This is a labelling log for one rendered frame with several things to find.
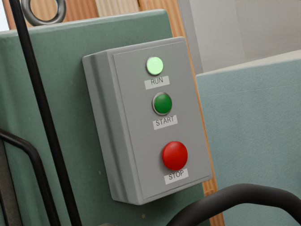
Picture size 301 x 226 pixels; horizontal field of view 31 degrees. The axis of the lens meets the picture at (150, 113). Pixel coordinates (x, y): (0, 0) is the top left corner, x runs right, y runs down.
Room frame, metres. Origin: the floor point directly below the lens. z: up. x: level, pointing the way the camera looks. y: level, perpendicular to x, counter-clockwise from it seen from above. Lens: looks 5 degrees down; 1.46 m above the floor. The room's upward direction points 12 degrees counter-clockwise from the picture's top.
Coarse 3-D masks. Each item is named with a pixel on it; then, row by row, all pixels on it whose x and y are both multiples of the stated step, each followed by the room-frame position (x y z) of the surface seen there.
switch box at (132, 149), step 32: (96, 64) 0.55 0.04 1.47; (128, 64) 0.54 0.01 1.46; (96, 96) 0.57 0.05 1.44; (128, 96) 0.54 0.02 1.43; (192, 96) 0.58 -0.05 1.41; (128, 128) 0.53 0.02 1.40; (160, 128) 0.55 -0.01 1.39; (192, 128) 0.57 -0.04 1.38; (128, 160) 0.53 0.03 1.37; (160, 160) 0.55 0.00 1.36; (192, 160) 0.57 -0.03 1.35; (128, 192) 0.54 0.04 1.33; (160, 192) 0.54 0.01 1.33
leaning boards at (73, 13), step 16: (32, 0) 2.08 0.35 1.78; (48, 0) 2.13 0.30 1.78; (80, 0) 2.26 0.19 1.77; (96, 0) 2.29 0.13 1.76; (112, 0) 2.34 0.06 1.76; (128, 0) 2.43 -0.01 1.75; (144, 0) 2.44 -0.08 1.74; (160, 0) 2.51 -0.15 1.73; (176, 0) 2.57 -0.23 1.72; (48, 16) 2.11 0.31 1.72; (80, 16) 2.24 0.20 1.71; (96, 16) 2.30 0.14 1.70; (176, 16) 2.55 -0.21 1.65; (176, 32) 2.53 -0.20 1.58; (192, 64) 2.56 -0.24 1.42; (208, 144) 2.53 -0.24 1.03; (208, 192) 2.38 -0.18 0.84; (224, 224) 2.30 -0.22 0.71
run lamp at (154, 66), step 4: (152, 56) 0.55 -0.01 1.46; (156, 56) 0.56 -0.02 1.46; (148, 60) 0.55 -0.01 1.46; (152, 60) 0.55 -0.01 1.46; (156, 60) 0.55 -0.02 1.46; (160, 60) 0.55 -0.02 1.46; (148, 64) 0.55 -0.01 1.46; (152, 64) 0.55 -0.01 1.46; (156, 64) 0.55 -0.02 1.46; (160, 64) 0.55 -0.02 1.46; (148, 68) 0.55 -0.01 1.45; (152, 68) 0.55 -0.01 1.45; (156, 68) 0.55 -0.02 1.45; (160, 68) 0.55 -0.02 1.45; (148, 72) 0.55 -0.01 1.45; (152, 72) 0.55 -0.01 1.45; (156, 72) 0.55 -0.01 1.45; (160, 72) 0.56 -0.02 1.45
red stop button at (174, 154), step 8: (168, 144) 0.55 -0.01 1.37; (176, 144) 0.55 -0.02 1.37; (168, 152) 0.54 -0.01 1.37; (176, 152) 0.55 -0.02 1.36; (184, 152) 0.55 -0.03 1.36; (168, 160) 0.54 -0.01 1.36; (176, 160) 0.55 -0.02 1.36; (184, 160) 0.55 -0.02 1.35; (168, 168) 0.55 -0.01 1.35; (176, 168) 0.55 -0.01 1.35
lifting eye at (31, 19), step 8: (24, 0) 0.67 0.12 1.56; (56, 0) 0.69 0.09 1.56; (64, 0) 0.70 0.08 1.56; (24, 8) 0.67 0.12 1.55; (64, 8) 0.69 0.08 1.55; (24, 16) 0.67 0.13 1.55; (32, 16) 0.67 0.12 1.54; (56, 16) 0.69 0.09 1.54; (64, 16) 0.69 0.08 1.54; (32, 24) 0.67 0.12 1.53; (40, 24) 0.67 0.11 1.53; (48, 24) 0.68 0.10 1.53
